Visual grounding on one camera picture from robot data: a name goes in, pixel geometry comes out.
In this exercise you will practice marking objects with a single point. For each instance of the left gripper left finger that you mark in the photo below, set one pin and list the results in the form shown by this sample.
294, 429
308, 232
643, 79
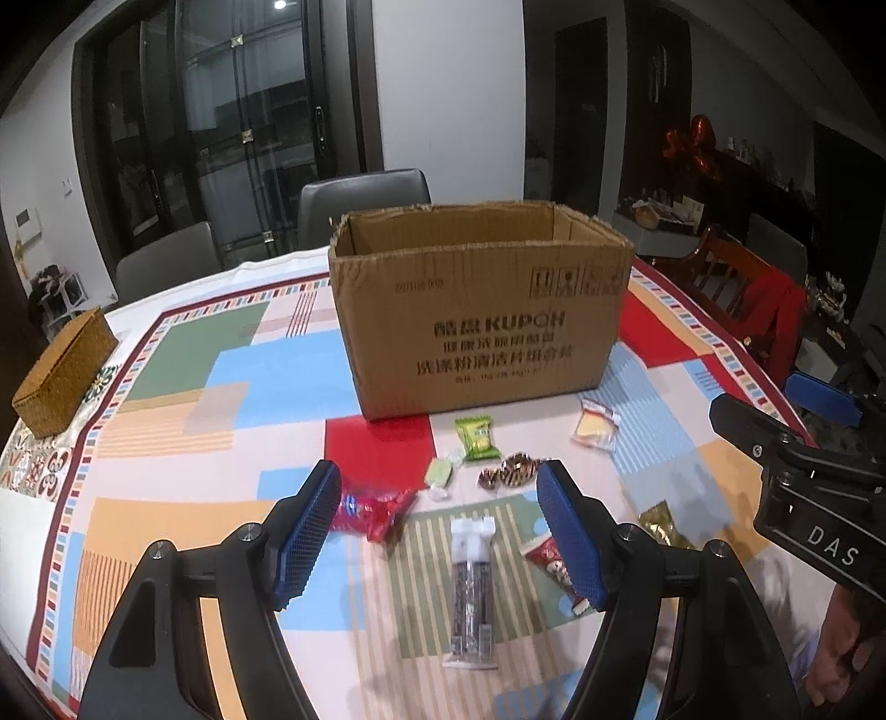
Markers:
153, 660

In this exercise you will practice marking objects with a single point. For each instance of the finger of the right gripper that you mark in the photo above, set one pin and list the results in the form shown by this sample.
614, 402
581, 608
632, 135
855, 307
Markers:
822, 399
755, 434

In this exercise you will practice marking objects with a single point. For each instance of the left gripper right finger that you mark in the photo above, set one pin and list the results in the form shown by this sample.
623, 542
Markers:
725, 658

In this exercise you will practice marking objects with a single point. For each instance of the gold foil snack packet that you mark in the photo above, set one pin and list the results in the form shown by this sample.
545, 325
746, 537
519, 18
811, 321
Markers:
658, 522

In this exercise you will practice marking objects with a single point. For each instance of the yellow cake clear packet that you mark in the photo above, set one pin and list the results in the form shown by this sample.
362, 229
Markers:
597, 427

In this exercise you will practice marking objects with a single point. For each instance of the dark red snack packet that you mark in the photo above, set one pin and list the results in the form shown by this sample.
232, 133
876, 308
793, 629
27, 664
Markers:
554, 563

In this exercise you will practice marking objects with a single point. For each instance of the brown foil chocolate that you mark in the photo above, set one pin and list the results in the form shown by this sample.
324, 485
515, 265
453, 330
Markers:
517, 470

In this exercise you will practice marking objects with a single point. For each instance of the magenta hawthorn snack bag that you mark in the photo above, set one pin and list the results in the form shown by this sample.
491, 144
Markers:
371, 513

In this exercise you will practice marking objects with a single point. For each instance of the green snack packet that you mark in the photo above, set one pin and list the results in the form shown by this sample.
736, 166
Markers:
476, 436

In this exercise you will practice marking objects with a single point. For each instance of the person right hand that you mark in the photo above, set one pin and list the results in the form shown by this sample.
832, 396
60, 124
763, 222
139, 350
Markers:
840, 654

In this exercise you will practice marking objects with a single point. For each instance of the red wooden chair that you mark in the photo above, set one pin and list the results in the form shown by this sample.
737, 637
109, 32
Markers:
758, 304

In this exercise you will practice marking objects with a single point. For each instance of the colourful patterned tablecloth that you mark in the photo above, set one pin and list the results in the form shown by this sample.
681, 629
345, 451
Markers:
432, 600

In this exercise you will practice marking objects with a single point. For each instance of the white low cabinet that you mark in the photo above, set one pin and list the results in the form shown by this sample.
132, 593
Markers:
653, 234

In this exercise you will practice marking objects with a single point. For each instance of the dark sesame bar packet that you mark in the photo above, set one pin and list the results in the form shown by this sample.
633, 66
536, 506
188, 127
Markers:
472, 643

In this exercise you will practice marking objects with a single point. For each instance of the red foil balloons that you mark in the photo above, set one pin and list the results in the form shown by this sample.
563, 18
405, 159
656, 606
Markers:
693, 147

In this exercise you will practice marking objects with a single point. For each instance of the woven wicker box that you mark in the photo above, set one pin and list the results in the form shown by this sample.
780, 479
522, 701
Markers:
52, 391

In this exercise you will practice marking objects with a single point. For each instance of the pale green wrapped candy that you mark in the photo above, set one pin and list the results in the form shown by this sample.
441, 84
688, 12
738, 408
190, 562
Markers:
438, 475

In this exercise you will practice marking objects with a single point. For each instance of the brown cardboard box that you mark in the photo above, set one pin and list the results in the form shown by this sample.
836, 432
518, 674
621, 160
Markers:
446, 307

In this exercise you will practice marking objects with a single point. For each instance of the white shoe rack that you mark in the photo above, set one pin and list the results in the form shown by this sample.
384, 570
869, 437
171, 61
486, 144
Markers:
55, 297

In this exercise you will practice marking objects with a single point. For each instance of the grey chair left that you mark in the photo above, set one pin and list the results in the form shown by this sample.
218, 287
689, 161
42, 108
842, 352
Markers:
176, 259

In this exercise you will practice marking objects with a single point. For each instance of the grey chair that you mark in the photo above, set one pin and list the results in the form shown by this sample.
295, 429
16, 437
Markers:
176, 259
322, 205

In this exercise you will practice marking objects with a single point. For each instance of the white intercom panel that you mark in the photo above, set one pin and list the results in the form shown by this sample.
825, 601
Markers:
28, 225

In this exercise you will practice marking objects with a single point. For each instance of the grey chair right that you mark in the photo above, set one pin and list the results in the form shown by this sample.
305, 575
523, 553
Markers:
322, 205

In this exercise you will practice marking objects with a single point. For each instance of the black glass sliding door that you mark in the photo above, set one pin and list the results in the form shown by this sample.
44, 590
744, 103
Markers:
220, 112

